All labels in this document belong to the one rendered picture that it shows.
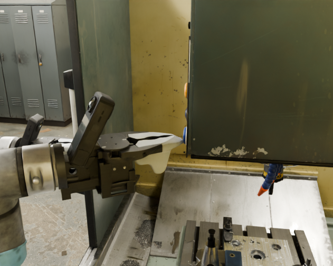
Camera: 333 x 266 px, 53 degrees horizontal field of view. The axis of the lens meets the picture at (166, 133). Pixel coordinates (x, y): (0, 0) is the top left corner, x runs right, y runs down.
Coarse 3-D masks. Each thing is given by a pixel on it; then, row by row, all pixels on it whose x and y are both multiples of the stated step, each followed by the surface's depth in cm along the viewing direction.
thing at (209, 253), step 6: (210, 246) 74; (216, 246) 74; (204, 252) 75; (210, 252) 73; (216, 252) 74; (204, 258) 75; (210, 258) 74; (216, 258) 74; (204, 264) 75; (216, 264) 75
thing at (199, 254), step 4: (200, 252) 83; (220, 252) 83; (224, 252) 83; (196, 256) 82; (200, 256) 82; (220, 256) 82; (224, 256) 82; (200, 260) 80; (220, 260) 80; (224, 260) 80; (224, 264) 79
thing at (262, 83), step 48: (192, 0) 48; (240, 0) 47; (288, 0) 46; (192, 48) 51; (240, 48) 49; (288, 48) 48; (192, 96) 53; (240, 96) 52; (288, 96) 50; (192, 144) 56; (240, 144) 54; (288, 144) 53
